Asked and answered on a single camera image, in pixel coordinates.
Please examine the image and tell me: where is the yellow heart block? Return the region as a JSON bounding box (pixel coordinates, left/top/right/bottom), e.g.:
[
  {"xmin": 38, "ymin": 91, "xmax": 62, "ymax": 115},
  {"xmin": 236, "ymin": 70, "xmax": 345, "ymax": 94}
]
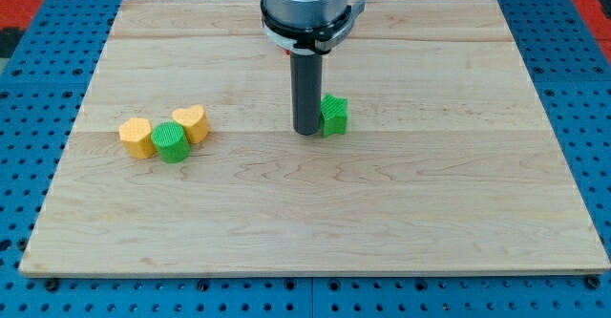
[{"xmin": 172, "ymin": 104, "xmax": 210, "ymax": 144}]

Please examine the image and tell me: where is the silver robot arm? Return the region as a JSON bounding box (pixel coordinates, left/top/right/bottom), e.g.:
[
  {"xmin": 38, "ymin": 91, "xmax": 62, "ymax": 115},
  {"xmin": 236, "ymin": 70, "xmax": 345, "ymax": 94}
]
[{"xmin": 260, "ymin": 0, "xmax": 366, "ymax": 136}]

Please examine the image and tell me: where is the green cylinder block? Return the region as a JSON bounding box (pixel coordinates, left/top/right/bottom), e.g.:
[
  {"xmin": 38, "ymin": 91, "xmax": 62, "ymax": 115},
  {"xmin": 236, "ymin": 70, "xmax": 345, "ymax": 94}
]
[{"xmin": 151, "ymin": 121, "xmax": 191, "ymax": 163}]

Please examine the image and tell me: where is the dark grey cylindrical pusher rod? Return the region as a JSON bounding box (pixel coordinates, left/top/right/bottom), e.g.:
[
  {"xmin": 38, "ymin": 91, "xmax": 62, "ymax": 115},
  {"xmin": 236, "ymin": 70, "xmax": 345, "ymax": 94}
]
[{"xmin": 290, "ymin": 53, "xmax": 323, "ymax": 136}]

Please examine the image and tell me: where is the wooden board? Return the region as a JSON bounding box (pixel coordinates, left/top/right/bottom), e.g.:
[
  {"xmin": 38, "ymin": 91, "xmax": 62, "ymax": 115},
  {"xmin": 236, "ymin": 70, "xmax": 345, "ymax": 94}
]
[{"xmin": 19, "ymin": 0, "xmax": 610, "ymax": 278}]

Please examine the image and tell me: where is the green star block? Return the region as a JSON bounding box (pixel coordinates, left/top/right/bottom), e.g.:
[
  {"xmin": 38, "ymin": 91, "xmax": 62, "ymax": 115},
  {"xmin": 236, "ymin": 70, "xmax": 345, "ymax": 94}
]
[{"xmin": 321, "ymin": 94, "xmax": 348, "ymax": 138}]

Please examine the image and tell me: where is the yellow hexagon block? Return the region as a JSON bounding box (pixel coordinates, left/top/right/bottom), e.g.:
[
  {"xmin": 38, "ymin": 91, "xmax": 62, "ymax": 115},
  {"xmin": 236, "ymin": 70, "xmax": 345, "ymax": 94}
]
[{"xmin": 118, "ymin": 117, "xmax": 157, "ymax": 159}]

